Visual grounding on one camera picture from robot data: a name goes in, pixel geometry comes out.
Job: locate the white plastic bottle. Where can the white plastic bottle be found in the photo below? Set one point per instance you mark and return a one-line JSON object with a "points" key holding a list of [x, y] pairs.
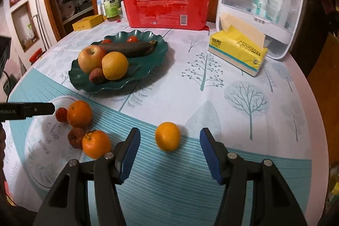
{"points": [[275, 5]]}

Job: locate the dark green scalloped plate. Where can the dark green scalloped plate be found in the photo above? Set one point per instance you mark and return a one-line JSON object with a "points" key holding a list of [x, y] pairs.
{"points": [[148, 61]]}

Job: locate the small white blue box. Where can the small white blue box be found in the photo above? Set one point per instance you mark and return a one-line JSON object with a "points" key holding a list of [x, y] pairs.
{"points": [[100, 5]]}

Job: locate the silver vertical pole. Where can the silver vertical pole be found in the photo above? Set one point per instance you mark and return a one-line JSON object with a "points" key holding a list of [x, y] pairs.
{"points": [[42, 22]]}

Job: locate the red yellow apple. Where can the red yellow apple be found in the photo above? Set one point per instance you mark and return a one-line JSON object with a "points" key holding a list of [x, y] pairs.
{"points": [[90, 58]]}

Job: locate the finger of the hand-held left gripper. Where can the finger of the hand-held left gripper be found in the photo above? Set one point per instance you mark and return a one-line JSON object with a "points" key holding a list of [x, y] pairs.
{"points": [[39, 109]]}

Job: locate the wooden framed wall niche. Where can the wooden framed wall niche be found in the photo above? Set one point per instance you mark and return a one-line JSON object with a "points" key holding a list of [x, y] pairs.
{"points": [[25, 27]]}

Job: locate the small round orange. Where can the small round orange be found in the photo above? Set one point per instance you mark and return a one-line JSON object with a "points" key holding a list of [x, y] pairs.
{"points": [[167, 136]]}

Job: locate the red cherry tomato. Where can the red cherry tomato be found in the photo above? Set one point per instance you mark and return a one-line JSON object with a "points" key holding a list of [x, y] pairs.
{"points": [[61, 114], [106, 41], [132, 39]]}

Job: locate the dark overripe banana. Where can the dark overripe banana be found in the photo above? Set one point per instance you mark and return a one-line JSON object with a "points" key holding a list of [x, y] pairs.
{"points": [[129, 49]]}

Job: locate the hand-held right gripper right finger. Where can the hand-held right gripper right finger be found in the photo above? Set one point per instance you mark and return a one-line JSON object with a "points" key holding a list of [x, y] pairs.
{"points": [[210, 157]]}

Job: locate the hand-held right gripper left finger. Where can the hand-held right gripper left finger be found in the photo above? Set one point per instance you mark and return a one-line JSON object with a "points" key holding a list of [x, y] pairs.
{"points": [[131, 154]]}

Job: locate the orange tangerine with stem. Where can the orange tangerine with stem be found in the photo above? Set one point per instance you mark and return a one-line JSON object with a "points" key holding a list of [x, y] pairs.
{"points": [[96, 145]]}

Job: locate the yellow tissue pack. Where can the yellow tissue pack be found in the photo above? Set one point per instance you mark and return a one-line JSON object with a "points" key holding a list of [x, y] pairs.
{"points": [[233, 52]]}

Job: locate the red lychee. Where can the red lychee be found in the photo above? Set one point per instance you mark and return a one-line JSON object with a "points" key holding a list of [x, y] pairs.
{"points": [[96, 76], [75, 138]]}

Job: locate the glass bottle with green label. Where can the glass bottle with green label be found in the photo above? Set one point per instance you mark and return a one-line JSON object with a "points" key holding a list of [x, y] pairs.
{"points": [[110, 7]]}

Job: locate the wooden cabinet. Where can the wooden cabinet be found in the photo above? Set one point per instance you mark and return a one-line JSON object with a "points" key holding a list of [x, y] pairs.
{"points": [[323, 83]]}

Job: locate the red round container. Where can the red round container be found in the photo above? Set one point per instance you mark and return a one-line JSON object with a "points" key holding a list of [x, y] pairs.
{"points": [[35, 56]]}

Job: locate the flat yellow box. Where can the flat yellow box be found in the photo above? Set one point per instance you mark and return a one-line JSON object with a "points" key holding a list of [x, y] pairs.
{"points": [[87, 22]]}

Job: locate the large orange with red sticker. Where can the large orange with red sticker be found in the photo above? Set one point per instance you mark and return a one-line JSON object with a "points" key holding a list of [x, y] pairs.
{"points": [[115, 65]]}

